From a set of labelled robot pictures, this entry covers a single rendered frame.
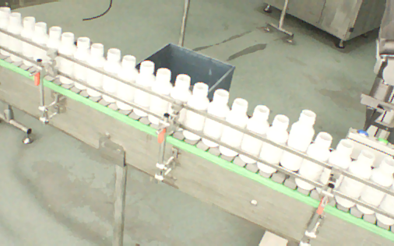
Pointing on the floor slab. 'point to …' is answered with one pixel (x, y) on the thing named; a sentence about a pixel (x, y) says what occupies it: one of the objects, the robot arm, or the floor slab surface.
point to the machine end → (336, 15)
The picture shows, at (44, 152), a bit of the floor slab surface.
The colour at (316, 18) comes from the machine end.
